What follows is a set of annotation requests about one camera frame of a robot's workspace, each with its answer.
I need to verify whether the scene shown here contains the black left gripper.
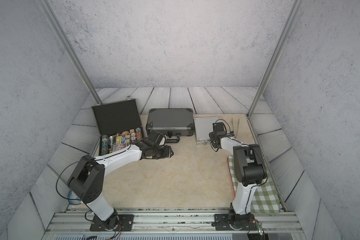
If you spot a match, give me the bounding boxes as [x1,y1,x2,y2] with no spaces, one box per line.
[151,144,176,160]

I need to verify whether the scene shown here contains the small silver poker case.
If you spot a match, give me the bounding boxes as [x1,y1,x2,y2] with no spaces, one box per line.
[194,117,219,145]

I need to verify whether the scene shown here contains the black poker case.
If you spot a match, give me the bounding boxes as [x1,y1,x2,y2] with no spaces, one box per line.
[146,108,195,143]
[92,99,142,156]

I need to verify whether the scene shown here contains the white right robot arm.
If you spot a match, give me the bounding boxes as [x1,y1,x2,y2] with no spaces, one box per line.
[209,120,268,228]

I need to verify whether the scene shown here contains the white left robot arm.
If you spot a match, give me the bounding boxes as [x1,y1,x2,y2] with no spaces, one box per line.
[68,131,174,226]

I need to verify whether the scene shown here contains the wooden tongs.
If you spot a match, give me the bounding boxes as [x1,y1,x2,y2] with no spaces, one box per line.
[232,118,240,138]

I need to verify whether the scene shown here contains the Texas Hold'em card box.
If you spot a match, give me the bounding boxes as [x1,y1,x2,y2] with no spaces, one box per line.
[115,135,131,145]

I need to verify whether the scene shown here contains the silver trophy cup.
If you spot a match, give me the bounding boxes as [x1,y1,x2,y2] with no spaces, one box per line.
[108,136,115,149]

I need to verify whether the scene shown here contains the green checkered cloth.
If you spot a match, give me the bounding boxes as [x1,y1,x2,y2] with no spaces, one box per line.
[227,156,284,214]

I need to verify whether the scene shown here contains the blue patterned bowl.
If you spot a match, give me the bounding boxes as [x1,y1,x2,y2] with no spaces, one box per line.
[67,190,83,206]

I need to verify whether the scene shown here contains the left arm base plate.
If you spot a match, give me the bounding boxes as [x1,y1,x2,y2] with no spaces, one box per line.
[90,213,135,232]

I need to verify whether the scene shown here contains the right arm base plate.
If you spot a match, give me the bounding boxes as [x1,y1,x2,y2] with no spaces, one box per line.
[211,214,258,232]

